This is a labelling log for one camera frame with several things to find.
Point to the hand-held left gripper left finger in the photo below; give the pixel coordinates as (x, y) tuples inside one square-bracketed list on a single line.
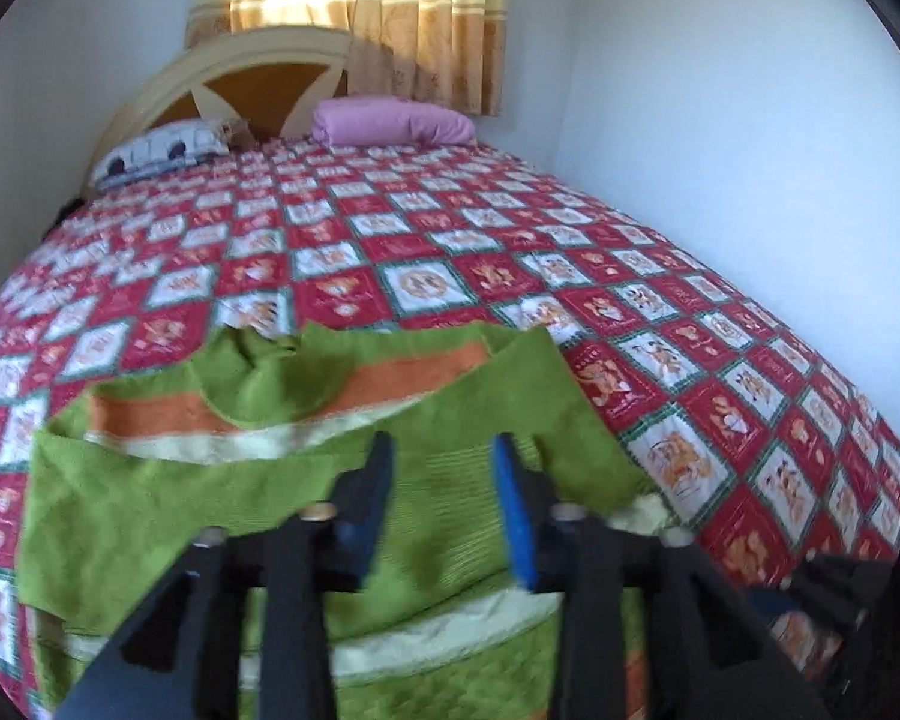
[(360, 529)]

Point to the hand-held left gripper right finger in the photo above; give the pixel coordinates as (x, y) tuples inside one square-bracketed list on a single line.
[(516, 525)]

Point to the green striped sweater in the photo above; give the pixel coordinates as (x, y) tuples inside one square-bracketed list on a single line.
[(157, 495)]

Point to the red printed checkered blanket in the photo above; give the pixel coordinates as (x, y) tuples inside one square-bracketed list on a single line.
[(420, 240)]

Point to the pink pillow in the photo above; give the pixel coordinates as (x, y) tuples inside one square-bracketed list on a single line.
[(390, 120)]

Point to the white printed pillow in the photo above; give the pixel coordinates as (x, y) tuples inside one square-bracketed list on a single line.
[(157, 150)]

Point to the cream wooden headboard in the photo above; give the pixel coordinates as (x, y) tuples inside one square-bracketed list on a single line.
[(165, 79)]

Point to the yellow patterned curtain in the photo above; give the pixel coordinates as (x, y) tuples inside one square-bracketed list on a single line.
[(390, 7)]

